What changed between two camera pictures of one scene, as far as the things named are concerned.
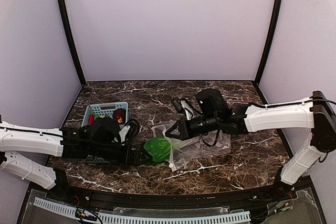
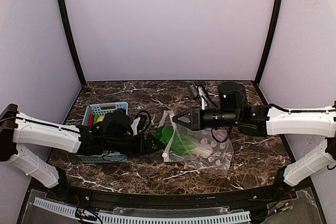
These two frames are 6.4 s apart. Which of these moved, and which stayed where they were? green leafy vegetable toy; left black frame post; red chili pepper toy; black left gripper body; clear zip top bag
Moved: clear zip top bag; green leafy vegetable toy; black left gripper body
Stayed: left black frame post; red chili pepper toy
